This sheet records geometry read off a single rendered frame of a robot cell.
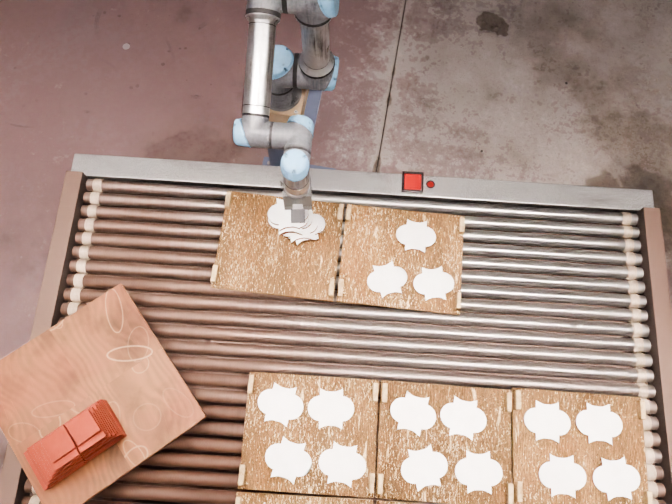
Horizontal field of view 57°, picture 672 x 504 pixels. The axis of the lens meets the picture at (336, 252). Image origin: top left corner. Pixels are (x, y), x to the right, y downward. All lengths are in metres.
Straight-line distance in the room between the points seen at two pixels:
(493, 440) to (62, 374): 1.33
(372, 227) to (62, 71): 2.23
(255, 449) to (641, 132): 2.68
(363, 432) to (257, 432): 0.33
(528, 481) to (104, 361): 1.34
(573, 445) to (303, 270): 1.01
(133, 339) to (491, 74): 2.47
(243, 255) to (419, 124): 1.60
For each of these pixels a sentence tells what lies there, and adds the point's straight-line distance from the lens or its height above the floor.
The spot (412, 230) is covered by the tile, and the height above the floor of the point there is 0.95.
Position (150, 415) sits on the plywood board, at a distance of 1.96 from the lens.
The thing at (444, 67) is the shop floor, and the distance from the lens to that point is 3.63.
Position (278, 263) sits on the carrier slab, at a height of 0.94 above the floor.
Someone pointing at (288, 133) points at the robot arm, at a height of 1.42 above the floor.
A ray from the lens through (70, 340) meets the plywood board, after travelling 2.07.
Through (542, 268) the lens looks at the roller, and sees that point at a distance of 2.23.
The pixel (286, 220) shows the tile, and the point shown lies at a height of 1.01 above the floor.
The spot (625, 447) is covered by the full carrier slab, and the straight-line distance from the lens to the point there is 2.20.
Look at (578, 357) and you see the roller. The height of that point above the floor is 0.92.
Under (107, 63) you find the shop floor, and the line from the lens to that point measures 3.77.
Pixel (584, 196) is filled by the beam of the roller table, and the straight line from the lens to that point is 2.39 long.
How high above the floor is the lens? 2.93
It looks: 72 degrees down
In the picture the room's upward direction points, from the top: 4 degrees clockwise
